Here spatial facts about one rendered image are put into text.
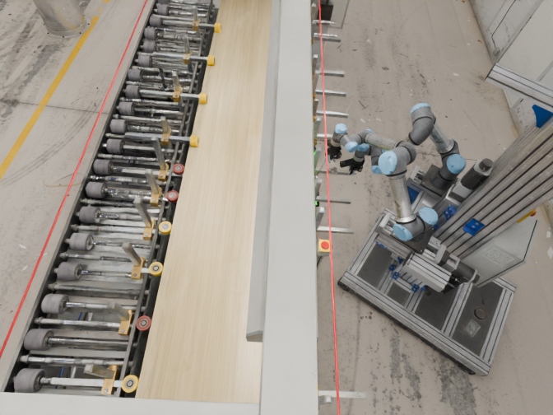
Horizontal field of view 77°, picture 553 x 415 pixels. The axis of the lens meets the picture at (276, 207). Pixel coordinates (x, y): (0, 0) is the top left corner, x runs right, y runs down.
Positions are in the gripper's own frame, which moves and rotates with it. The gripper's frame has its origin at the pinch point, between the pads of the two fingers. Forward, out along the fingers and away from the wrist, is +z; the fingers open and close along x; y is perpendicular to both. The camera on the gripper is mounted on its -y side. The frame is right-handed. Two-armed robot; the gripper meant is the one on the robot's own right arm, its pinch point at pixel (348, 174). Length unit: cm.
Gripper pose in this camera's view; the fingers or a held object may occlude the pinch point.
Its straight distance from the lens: 274.3
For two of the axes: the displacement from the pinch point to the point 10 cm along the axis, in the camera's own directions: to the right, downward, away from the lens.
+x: 0.4, -8.6, 5.1
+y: 10.0, 0.7, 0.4
